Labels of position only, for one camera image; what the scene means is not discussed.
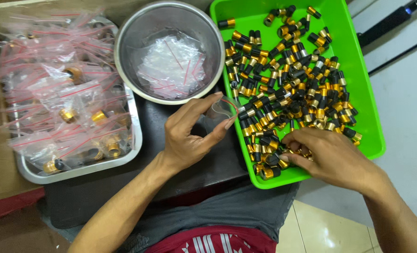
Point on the person's right hand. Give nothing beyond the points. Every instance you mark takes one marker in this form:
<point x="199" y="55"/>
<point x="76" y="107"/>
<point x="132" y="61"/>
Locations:
<point x="335" y="158"/>

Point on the grey shorts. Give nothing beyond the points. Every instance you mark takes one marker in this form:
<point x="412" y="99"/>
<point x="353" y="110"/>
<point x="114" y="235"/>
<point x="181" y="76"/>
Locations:
<point x="229" y="207"/>

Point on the brown cardboard box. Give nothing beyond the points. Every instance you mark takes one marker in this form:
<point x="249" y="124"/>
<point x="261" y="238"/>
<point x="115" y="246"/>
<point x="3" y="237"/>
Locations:
<point x="4" y="168"/>

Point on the rectangular steel tray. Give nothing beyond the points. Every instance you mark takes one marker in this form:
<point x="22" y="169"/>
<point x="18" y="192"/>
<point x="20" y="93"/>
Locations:
<point x="134" y="140"/>

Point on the small clear zip bag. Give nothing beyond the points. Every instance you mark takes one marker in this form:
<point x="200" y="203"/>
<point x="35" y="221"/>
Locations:
<point x="219" y="110"/>

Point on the green plastic tray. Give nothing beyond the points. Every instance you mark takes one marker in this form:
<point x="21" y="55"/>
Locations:
<point x="356" y="70"/>

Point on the pile of filled zip bags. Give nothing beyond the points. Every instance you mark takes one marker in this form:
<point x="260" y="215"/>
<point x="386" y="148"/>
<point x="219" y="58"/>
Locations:
<point x="53" y="88"/>

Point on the pile of black gold caps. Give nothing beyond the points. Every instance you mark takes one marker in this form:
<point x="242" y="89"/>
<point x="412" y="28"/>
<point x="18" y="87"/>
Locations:
<point x="293" y="88"/>

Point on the black stool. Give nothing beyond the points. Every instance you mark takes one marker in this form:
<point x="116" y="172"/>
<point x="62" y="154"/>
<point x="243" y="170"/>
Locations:
<point x="89" y="196"/>

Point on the red printed shirt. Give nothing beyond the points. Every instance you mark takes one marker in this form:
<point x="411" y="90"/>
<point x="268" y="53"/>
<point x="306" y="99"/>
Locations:
<point x="208" y="240"/>

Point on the black bar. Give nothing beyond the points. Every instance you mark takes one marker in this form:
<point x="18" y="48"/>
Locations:
<point x="388" y="21"/>

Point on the round steel bowl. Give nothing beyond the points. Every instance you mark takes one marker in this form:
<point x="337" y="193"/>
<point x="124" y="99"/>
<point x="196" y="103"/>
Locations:
<point x="141" y="45"/>

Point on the person's left hand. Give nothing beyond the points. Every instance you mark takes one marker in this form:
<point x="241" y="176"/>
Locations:
<point x="184" y="140"/>

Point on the heap of empty zip bags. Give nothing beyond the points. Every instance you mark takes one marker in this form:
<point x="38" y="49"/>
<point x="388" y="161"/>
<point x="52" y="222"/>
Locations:
<point x="173" y="66"/>

